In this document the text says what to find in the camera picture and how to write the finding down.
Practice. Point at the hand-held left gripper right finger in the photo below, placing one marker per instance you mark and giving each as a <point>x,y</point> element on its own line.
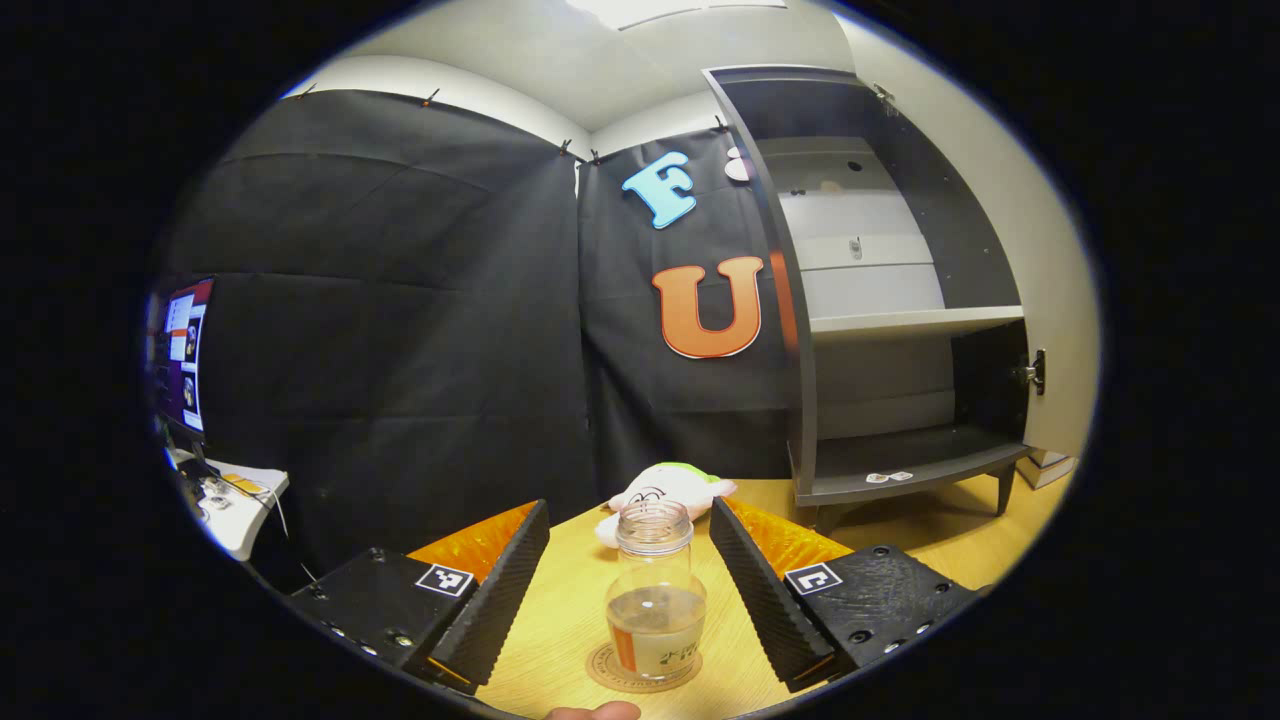
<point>760,600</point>

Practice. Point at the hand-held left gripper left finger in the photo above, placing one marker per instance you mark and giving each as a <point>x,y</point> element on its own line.
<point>500,600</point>

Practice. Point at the clear glass bottle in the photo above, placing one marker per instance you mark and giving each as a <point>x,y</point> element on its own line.
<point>655,620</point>

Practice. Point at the round brown coaster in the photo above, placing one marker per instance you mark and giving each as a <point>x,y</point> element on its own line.
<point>598,672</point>

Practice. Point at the grey cabinet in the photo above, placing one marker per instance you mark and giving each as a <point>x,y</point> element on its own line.
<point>870,450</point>

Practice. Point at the metal door hinge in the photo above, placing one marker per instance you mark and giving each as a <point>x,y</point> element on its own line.
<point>884,97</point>
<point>1035,372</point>

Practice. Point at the white green plush toy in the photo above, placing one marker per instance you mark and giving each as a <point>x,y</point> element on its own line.
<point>670,485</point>

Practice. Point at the white side table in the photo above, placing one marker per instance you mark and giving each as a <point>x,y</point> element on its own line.
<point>245,515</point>

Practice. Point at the computer monitor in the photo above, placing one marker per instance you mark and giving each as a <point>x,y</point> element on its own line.
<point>187,355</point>

